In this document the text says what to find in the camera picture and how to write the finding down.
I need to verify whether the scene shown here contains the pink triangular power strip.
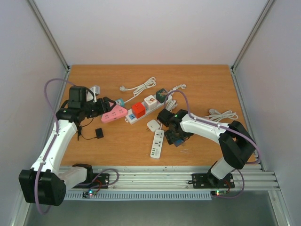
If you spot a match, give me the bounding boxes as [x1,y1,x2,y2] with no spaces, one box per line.
[101,105,127,123]

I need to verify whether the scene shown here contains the long white multicolour power strip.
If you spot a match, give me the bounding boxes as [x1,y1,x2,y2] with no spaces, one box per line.
[125,91,168,124]

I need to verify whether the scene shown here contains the red cube adapter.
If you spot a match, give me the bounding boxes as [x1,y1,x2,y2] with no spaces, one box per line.
[131,102,146,118]

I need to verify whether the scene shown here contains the white cube adapter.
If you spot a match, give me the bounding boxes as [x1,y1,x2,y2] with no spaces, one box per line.
[144,95,157,111]

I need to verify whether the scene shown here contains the dark green cube adapter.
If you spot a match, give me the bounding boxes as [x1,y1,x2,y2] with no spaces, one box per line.
[156,89,168,103]

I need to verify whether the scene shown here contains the blue cube adapter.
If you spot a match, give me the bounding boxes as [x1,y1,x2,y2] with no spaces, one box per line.
[173,139,185,147]

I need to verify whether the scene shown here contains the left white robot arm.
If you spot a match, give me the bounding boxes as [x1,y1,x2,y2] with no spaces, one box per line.
[18,86,117,206]

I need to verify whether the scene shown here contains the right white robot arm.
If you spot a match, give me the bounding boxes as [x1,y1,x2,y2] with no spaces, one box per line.
[157,109,257,187]

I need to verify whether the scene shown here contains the teal power strip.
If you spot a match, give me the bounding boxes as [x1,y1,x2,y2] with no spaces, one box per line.
[115,98,125,107]

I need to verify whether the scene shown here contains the white power strip with USB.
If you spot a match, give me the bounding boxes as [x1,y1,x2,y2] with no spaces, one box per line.
[150,129,164,159]

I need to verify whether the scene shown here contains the small white flat adapter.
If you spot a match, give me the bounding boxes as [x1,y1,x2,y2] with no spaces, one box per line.
[147,120,160,132]

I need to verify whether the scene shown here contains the small black charger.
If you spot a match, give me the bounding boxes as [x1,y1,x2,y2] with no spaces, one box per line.
[95,128,104,139]

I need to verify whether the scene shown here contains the right small circuit board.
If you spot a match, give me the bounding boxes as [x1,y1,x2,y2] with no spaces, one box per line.
[211,190,228,196]

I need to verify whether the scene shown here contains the small circuit board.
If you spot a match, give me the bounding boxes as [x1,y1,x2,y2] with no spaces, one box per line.
[82,191,98,198]
[211,190,228,196]

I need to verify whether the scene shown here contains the left small circuit board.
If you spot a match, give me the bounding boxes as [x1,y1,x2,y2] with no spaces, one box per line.
[82,191,98,198]

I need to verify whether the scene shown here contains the white strip cable centre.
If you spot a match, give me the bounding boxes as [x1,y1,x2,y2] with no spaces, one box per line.
[164,84,189,113]

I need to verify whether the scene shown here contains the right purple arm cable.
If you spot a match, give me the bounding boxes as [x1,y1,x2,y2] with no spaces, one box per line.
[163,90,262,198]

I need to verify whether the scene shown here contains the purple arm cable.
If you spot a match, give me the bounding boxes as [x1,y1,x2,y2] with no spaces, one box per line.
[34,78,76,215]
[163,90,262,198]

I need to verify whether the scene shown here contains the white cable bundle right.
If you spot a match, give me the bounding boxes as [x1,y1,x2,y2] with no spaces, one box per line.
[202,108,238,123]

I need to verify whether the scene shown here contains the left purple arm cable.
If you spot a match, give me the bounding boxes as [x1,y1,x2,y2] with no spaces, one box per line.
[34,78,76,215]

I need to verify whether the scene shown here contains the teal strip white cable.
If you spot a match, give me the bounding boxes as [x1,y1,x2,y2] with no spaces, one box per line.
[119,76,157,103]

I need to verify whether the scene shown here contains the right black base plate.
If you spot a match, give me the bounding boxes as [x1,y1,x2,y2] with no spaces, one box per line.
[188,173,235,189]

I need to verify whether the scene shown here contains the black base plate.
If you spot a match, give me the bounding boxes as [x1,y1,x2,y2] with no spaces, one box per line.
[73,173,110,189]
[188,173,235,189]

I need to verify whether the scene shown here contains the grey slotted cable duct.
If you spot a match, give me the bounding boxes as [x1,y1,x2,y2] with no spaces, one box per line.
[64,191,212,201]

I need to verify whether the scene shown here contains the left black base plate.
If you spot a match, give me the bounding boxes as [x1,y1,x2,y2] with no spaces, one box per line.
[73,173,110,189]

